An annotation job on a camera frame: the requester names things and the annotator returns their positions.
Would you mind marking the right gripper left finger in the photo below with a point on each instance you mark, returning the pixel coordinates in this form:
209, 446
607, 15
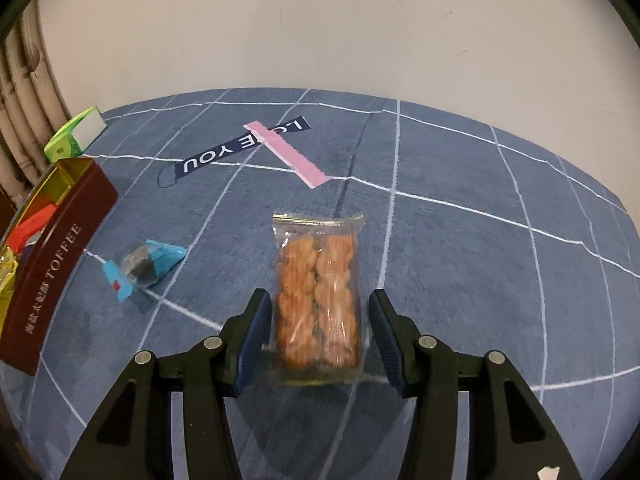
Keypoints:
129, 435

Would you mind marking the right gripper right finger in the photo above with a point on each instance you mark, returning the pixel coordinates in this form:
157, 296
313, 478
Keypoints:
511, 436

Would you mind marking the blue candy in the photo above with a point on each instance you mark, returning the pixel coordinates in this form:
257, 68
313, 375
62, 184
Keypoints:
141, 265

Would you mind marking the clear pack orange biscuits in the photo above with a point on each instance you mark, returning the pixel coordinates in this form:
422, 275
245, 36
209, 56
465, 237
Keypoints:
317, 312

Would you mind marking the red snack packet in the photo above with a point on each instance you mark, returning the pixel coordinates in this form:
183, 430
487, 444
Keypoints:
21, 234

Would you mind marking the yellow snack bag silver seam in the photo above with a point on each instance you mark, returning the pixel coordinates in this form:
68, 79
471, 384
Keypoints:
8, 271

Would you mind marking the blue checked tablecloth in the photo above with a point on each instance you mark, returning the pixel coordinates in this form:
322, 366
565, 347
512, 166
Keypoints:
486, 240

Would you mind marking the red gold toffee tin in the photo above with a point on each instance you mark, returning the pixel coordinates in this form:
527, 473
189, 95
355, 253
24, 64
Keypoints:
83, 197

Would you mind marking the green tissue pack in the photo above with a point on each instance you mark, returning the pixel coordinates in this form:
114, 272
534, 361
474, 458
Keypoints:
76, 135

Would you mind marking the beige patterned curtain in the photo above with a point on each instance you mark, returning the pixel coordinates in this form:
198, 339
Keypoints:
32, 108

